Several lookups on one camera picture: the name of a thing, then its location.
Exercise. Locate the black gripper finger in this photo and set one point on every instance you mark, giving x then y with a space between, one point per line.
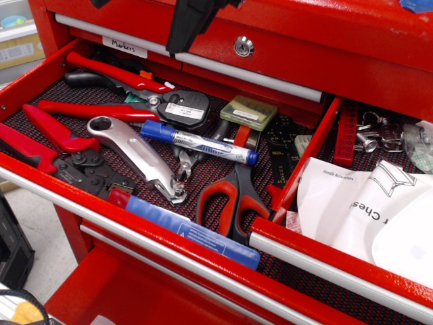
190 19

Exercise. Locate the blue dry erase marker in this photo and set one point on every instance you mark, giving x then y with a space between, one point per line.
156 130

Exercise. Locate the left open red drawer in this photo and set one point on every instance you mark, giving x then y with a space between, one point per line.
138 272

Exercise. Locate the open red drawer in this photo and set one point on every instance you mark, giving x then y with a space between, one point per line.
365 279
138 272

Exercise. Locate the right open red drawer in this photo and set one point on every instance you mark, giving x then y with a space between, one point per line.
365 279

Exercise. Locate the silver chest lock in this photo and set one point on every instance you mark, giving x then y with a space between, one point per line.
243 46

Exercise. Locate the white markers label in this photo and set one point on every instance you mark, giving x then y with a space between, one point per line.
125 47

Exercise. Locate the red and black snips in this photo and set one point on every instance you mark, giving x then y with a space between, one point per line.
128 81

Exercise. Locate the clear green plastic case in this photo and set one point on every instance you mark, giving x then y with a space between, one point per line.
249 112

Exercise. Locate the red screwdriver bit holder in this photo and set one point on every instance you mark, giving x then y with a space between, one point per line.
246 137

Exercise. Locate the small grey flush cutters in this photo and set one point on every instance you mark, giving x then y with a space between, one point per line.
188 158

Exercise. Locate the red metal tool chest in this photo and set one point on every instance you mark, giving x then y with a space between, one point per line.
306 53

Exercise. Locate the white plastic connector block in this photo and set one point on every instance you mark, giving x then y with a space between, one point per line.
301 143

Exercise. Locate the red and black scissors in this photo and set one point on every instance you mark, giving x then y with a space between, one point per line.
242 197

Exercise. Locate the red drill bit holder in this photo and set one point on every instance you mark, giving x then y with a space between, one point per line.
346 136

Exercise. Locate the silver keys bunch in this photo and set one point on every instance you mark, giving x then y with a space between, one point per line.
379 132

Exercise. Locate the blue plastic blade pack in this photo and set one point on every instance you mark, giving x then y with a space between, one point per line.
184 227

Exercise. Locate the blue tape on chest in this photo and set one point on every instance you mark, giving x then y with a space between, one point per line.
417 6

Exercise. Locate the white instruction paper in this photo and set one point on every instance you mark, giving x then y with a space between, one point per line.
346 209

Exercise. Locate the clear plastic bag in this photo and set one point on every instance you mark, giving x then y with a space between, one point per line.
418 144

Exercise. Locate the black crate on floor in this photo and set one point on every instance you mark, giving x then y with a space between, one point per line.
17 255

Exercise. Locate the white apple mouse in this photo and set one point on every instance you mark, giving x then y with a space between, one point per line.
404 246

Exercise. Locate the black wire stripper gauge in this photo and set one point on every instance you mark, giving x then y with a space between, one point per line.
280 135

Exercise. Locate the red handled crimping tool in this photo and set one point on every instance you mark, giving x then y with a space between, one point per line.
76 161

